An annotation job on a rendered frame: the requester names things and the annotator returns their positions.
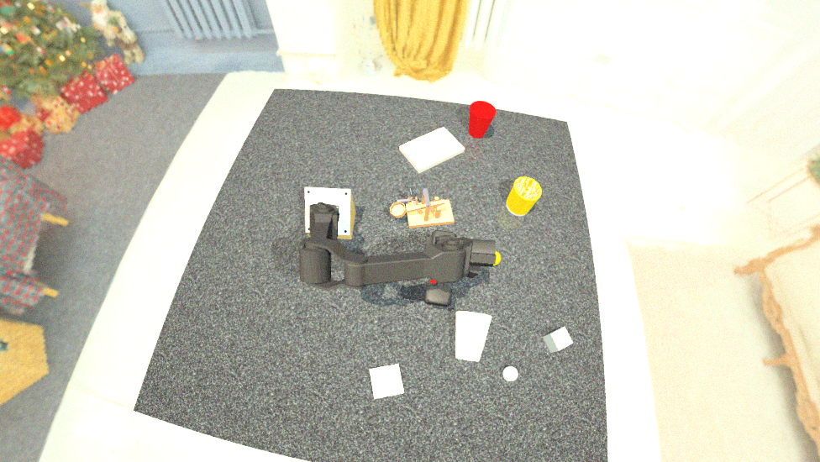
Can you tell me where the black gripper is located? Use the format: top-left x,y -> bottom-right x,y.
424,230 -> 457,307

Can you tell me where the red plastic cup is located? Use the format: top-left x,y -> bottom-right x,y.
469,101 -> 496,138

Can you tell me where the yellow cup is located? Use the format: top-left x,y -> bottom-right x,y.
507,177 -> 542,217

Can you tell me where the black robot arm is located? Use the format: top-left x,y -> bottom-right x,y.
299,202 -> 497,291

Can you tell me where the white ball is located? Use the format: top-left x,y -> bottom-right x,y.
502,366 -> 518,381

